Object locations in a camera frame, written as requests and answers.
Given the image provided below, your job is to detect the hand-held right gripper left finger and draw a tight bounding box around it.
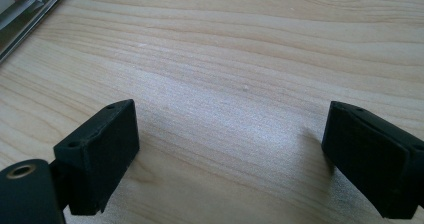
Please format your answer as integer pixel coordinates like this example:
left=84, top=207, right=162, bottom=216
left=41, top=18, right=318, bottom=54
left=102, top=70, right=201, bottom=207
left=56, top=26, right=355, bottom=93
left=49, top=99, right=141, bottom=217

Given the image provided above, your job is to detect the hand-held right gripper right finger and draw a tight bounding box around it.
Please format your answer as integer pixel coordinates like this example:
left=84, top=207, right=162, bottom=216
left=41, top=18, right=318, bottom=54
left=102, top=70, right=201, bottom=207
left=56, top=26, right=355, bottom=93
left=321, top=100, right=424, bottom=220

